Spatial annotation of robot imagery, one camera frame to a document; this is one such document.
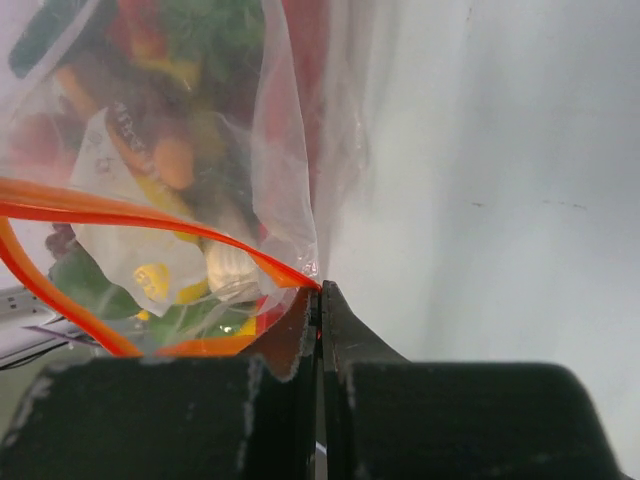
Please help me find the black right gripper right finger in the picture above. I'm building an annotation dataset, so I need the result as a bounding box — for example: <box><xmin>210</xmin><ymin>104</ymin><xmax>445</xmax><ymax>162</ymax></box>
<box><xmin>321</xmin><ymin>282</ymin><xmax>623</xmax><ymax>479</ymax></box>

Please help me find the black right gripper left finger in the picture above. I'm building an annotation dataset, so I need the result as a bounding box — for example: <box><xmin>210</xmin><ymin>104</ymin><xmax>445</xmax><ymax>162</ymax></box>
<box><xmin>1</xmin><ymin>289</ymin><xmax>319</xmax><ymax>479</ymax></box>

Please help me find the clear zip bag orange zipper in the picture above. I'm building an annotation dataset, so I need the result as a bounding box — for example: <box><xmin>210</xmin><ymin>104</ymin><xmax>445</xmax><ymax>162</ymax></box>
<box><xmin>1</xmin><ymin>1</ymin><xmax>375</xmax><ymax>357</ymax></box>

